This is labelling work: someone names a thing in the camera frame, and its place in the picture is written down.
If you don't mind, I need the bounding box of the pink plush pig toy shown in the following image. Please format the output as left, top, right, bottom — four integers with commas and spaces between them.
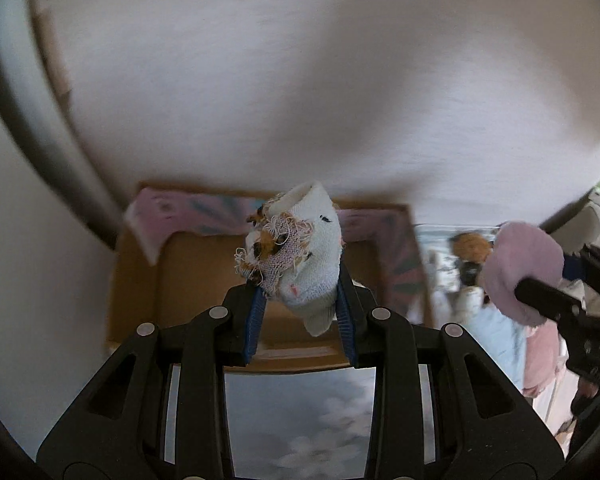
522, 321, 562, 399

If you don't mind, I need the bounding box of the floral blue bed sheet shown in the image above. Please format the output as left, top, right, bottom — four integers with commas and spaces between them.
162, 223, 531, 480

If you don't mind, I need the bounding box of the brown cardboard box pink lining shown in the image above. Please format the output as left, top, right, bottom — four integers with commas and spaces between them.
106, 183, 430, 374

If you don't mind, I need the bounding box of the pink fluffy slipper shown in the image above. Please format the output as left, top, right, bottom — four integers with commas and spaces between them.
480, 221, 564, 327

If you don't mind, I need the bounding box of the brown teddy bear toy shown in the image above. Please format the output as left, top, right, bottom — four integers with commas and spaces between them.
451, 232, 493, 286

